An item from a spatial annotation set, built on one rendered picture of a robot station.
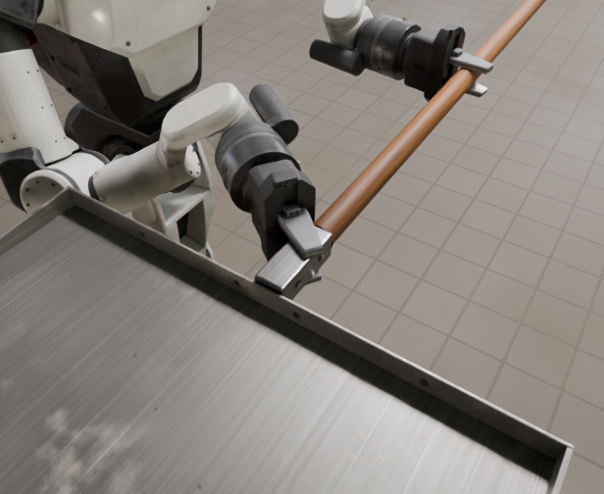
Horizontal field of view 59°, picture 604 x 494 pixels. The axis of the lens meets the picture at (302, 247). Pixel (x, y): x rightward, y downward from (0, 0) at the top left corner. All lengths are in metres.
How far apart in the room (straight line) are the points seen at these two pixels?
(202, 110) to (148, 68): 0.24
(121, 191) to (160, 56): 0.26
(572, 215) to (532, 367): 0.90
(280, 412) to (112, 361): 0.16
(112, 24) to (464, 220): 1.94
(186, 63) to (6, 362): 0.59
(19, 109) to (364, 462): 0.60
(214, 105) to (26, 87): 0.25
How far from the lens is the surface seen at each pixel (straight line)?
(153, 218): 1.09
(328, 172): 2.67
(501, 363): 2.03
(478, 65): 0.86
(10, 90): 0.79
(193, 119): 0.68
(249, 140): 0.62
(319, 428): 0.45
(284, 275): 0.50
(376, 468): 0.44
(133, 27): 0.86
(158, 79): 0.92
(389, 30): 0.90
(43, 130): 0.80
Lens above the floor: 1.60
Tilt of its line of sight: 45 degrees down
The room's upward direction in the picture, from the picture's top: straight up
